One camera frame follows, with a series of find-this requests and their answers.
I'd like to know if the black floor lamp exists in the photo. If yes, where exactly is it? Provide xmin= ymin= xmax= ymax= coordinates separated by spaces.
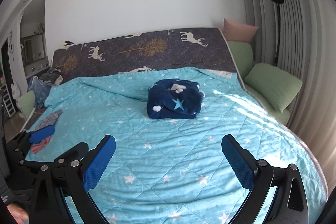
xmin=271 ymin=0 xmax=284 ymax=66

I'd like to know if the white bunny figurine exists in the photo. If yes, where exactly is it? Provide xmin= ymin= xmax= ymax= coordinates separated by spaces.
xmin=11 ymin=81 xmax=21 ymax=108

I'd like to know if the blue denim clothes pile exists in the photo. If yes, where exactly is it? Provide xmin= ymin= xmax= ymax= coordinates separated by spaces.
xmin=27 ymin=76 xmax=52 ymax=109

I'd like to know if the green cushion left side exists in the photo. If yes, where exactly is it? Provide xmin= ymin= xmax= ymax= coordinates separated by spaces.
xmin=17 ymin=90 xmax=35 ymax=120

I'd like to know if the turquoise star quilt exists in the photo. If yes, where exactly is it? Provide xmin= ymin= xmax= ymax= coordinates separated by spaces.
xmin=27 ymin=67 xmax=328 ymax=223

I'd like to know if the white shelf rack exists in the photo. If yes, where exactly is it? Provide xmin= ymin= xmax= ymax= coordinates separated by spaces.
xmin=1 ymin=83 xmax=16 ymax=118

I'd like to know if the dark deer pattern mattress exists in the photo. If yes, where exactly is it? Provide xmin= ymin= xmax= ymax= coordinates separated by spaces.
xmin=24 ymin=27 xmax=246 ymax=130

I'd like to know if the wall mirror alcove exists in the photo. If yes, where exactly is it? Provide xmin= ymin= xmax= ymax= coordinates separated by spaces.
xmin=20 ymin=0 xmax=49 ymax=78

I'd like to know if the green pillow near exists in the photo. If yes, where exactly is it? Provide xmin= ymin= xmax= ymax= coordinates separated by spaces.
xmin=244 ymin=63 xmax=303 ymax=113

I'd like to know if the person left hand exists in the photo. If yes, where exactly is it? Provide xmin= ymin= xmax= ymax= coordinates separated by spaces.
xmin=7 ymin=203 xmax=29 ymax=224

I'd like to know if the grey pleated curtain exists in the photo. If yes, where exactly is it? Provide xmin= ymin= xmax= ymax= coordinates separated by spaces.
xmin=233 ymin=0 xmax=336 ymax=162

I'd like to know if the navy star fleece robe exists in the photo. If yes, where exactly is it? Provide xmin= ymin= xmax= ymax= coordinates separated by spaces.
xmin=147 ymin=79 xmax=205 ymax=119

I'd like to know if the green pillow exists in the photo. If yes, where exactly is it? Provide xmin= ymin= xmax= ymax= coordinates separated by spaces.
xmin=227 ymin=40 xmax=253 ymax=80
xmin=244 ymin=63 xmax=303 ymax=113

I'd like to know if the pink pillow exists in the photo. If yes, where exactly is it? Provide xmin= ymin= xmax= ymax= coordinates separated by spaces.
xmin=222 ymin=19 xmax=259 ymax=43

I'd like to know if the green pillow far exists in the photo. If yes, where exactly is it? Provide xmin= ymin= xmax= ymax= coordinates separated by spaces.
xmin=227 ymin=40 xmax=253 ymax=80

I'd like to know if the floral pink folded garment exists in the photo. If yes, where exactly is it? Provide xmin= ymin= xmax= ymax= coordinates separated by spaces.
xmin=29 ymin=109 xmax=63 ymax=153

